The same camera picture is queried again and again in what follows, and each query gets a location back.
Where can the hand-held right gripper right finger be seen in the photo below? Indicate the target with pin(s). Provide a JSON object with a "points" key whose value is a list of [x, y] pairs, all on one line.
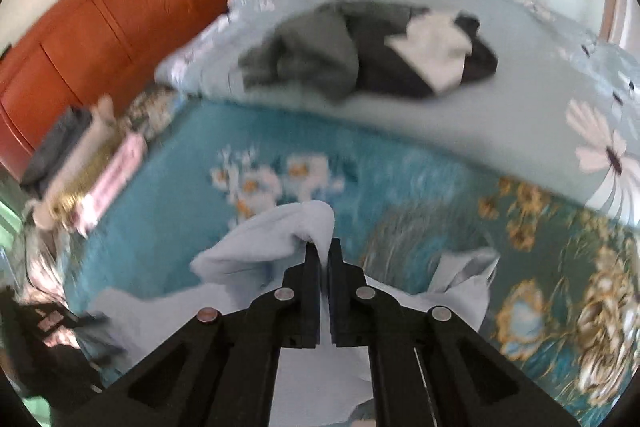
{"points": [[340, 287]]}

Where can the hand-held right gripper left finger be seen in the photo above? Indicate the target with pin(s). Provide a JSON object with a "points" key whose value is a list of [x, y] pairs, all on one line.
{"points": [[311, 287]]}

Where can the light blue garment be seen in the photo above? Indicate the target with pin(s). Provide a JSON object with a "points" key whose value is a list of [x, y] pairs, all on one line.
{"points": [[260, 252]]}

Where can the stack of folded clothes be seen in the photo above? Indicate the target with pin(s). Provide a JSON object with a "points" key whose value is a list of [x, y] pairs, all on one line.
{"points": [[65, 147]]}

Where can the teal floral bed sheet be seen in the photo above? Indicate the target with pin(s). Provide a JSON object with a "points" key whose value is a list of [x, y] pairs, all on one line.
{"points": [[400, 207]]}

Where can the pink striped folded cloth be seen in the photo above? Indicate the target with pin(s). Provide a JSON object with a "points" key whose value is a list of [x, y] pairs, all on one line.
{"points": [[112, 182]]}

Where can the black garment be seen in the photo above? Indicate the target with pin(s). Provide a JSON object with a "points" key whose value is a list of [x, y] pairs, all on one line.
{"points": [[400, 67]]}

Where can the grey garment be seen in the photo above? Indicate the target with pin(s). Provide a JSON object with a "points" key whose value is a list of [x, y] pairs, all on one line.
{"points": [[305, 52]]}

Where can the patterned pillow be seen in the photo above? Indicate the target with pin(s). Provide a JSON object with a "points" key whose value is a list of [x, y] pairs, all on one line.
{"points": [[150, 112]]}

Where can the white garment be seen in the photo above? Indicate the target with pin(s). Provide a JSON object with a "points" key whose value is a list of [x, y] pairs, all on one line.
{"points": [[432, 49]]}

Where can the light blue floral quilt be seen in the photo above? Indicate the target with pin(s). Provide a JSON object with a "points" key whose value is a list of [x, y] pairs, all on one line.
{"points": [[450, 57]]}

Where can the wooden headboard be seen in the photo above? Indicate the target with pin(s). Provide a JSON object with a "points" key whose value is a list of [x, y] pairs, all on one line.
{"points": [[100, 22]]}

